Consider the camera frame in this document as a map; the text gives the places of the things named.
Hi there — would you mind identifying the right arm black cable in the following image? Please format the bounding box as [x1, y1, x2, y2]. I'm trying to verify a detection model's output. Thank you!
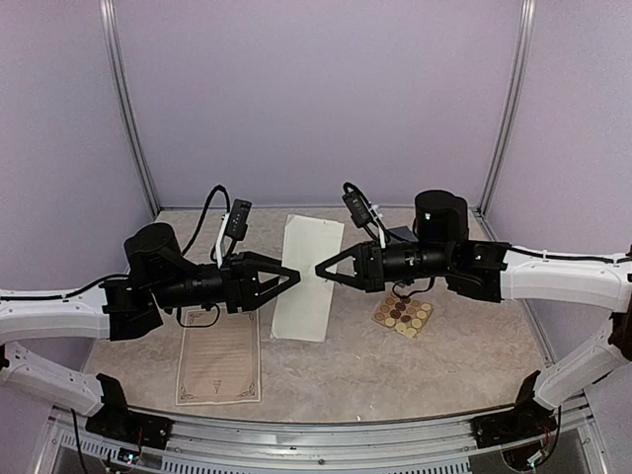
[394, 246, 632, 302]

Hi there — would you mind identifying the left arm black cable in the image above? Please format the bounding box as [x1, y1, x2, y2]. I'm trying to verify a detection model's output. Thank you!
[0, 185, 233, 328]

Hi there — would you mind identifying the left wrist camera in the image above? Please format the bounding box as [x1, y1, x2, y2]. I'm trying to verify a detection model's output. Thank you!
[214, 199, 252, 267]

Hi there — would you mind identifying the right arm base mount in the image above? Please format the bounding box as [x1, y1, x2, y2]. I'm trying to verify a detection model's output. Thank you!
[471, 370, 558, 448]

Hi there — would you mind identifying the aluminium corner post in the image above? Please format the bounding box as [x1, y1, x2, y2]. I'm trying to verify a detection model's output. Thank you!
[477, 0, 536, 219]
[99, 0, 161, 217]

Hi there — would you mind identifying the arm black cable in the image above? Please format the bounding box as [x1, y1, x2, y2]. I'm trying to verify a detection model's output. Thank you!
[0, 185, 233, 328]
[394, 246, 632, 302]

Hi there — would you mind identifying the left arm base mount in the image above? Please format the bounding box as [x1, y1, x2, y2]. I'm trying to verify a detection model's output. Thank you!
[85, 373, 173, 450]

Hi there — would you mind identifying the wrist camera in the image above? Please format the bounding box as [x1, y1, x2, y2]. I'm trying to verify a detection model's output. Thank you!
[342, 182, 390, 249]
[214, 199, 252, 267]

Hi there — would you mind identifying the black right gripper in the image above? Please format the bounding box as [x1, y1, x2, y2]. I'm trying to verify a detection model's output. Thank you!
[315, 240, 453, 293]

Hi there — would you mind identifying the right aluminium corner post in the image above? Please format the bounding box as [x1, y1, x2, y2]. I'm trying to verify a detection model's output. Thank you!
[477, 0, 536, 219]

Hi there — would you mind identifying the aluminium front rail frame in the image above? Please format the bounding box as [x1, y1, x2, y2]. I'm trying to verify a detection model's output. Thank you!
[46, 392, 606, 474]

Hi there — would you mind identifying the round sticker sheet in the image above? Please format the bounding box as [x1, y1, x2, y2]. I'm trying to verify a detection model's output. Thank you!
[371, 293, 434, 340]

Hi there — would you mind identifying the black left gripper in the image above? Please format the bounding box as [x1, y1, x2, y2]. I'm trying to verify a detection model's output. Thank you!
[151, 251, 300, 314]

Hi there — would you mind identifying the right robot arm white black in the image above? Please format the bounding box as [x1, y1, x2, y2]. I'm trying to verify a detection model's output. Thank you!
[315, 190, 631, 438]

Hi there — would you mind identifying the blue paper envelope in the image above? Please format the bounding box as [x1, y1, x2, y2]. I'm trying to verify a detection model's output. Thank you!
[387, 226, 418, 243]

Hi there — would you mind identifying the beige lined letter paper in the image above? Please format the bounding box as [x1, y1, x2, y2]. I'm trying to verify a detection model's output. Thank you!
[271, 214, 344, 343]
[175, 309, 262, 407]

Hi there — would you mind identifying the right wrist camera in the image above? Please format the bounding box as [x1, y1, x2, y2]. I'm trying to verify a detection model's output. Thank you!
[342, 182, 390, 249]

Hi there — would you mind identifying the left aluminium corner post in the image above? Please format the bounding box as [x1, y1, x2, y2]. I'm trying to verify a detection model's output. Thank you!
[99, 0, 161, 217]

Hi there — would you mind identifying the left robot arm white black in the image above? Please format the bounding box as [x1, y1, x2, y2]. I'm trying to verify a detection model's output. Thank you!
[1, 222, 300, 439]

